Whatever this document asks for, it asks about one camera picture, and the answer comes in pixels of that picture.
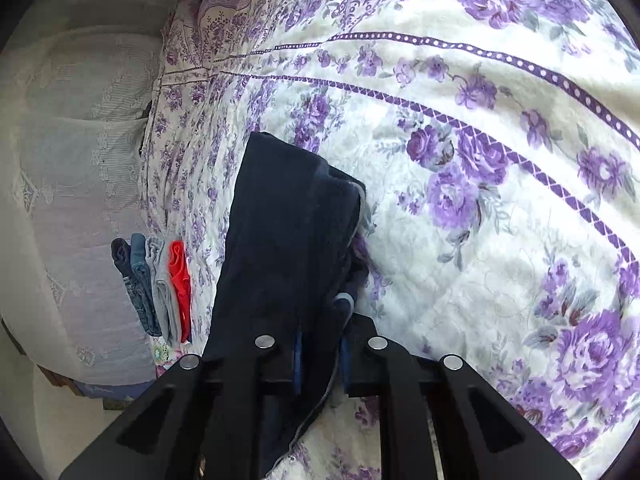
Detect blue patterned pillow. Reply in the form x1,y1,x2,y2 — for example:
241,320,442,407
74,380,153,401

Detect folded floral turquoise quilt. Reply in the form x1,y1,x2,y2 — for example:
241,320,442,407
150,337,175,378

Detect folded blue jeans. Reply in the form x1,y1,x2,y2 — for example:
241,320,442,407
111,233,162,337

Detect folded grey garment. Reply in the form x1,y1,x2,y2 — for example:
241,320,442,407
145,236,182,349

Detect navy blue pants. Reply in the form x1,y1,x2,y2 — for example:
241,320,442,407
203,132,364,479

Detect folded red garment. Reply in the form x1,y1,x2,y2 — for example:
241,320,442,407
167,240,191,344

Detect purple floral bedspread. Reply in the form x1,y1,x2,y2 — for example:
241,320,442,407
140,0,639,479

